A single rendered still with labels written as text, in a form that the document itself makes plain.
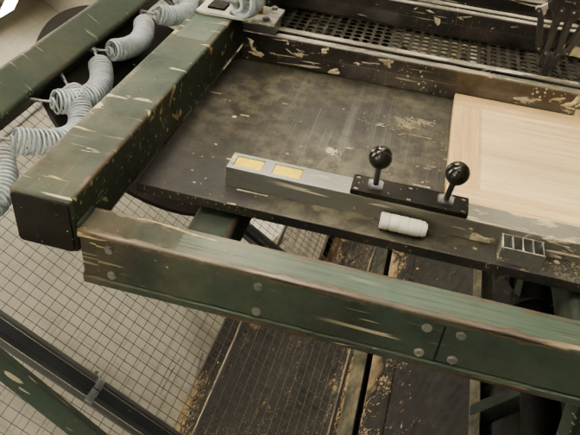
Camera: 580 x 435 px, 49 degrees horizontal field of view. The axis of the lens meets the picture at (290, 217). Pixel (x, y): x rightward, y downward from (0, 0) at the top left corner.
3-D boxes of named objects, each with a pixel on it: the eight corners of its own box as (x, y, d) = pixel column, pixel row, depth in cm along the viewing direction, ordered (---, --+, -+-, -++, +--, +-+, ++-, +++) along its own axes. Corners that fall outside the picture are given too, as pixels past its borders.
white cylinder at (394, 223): (376, 231, 108) (424, 242, 107) (380, 217, 107) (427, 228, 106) (379, 221, 111) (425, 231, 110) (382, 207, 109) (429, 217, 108)
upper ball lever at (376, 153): (383, 200, 110) (391, 164, 98) (362, 195, 111) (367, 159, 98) (387, 180, 112) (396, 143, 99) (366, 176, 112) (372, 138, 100)
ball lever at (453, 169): (453, 216, 109) (470, 181, 96) (431, 211, 109) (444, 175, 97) (457, 196, 110) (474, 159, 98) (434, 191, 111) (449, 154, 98)
